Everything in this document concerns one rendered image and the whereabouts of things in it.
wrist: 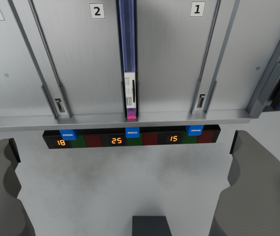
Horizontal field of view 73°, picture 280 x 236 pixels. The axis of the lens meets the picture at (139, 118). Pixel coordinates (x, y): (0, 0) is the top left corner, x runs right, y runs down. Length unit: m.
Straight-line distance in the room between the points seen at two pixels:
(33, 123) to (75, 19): 0.17
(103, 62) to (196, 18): 0.12
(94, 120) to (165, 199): 0.88
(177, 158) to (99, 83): 0.85
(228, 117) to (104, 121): 0.19
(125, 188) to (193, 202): 0.38
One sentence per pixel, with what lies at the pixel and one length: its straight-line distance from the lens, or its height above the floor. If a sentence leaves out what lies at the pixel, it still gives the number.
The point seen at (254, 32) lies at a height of 0.81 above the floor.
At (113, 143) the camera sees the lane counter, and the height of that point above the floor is 0.65.
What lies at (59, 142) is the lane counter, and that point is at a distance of 0.40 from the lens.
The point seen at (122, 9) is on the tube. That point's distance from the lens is 0.23.
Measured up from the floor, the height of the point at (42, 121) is 0.73.
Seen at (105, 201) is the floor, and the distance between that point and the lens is 1.13.
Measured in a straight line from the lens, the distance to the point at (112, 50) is 0.25.
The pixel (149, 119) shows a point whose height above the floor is 0.73.
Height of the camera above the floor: 1.03
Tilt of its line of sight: 88 degrees down
